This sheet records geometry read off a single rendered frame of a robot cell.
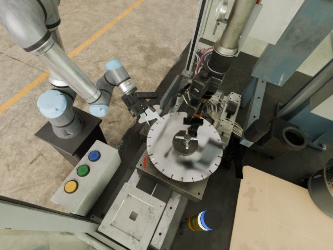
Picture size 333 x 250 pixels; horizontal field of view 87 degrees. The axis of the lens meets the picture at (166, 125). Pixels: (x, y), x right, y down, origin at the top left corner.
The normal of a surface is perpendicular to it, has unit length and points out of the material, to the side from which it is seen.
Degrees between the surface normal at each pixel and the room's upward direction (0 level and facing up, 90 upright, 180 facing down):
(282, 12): 90
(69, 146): 0
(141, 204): 0
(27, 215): 90
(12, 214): 90
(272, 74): 90
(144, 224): 0
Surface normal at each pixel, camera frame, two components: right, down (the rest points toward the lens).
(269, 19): -0.42, 0.75
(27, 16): 0.71, 0.18
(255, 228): 0.09, -0.53
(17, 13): 0.39, 0.29
